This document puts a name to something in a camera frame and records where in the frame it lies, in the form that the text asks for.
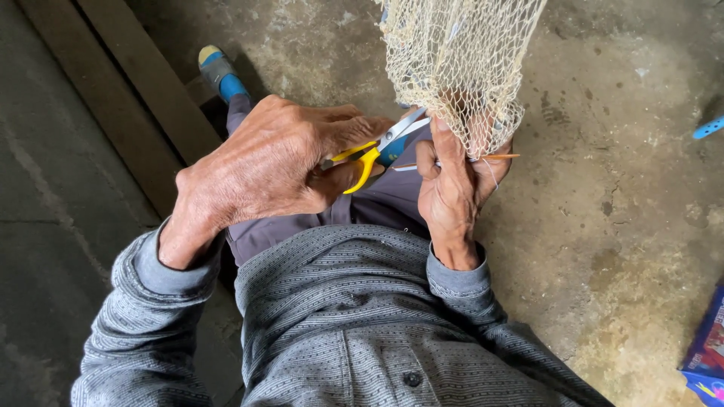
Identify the dark wooden beam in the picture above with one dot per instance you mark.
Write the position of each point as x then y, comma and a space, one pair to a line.
130, 90

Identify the colourful printed packet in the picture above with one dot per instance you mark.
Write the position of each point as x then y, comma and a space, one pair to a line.
708, 350

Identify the person's grey trousers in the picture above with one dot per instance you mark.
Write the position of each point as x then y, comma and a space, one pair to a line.
390, 200

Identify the thin wooden netting needle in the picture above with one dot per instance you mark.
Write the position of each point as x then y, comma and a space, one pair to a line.
498, 156

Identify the person's grey patterned shirt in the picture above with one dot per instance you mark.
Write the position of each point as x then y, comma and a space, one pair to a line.
350, 328

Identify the beige fishing net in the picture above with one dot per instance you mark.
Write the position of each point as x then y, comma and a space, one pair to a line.
458, 62

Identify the person's left hand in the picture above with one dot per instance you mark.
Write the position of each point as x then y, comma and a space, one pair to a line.
254, 169

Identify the blue plastic object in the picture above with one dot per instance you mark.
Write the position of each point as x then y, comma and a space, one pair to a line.
710, 128

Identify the blue and grey sandal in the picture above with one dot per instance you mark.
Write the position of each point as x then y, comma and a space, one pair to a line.
221, 70

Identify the person's right hand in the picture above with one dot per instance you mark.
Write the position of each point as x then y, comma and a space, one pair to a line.
449, 209

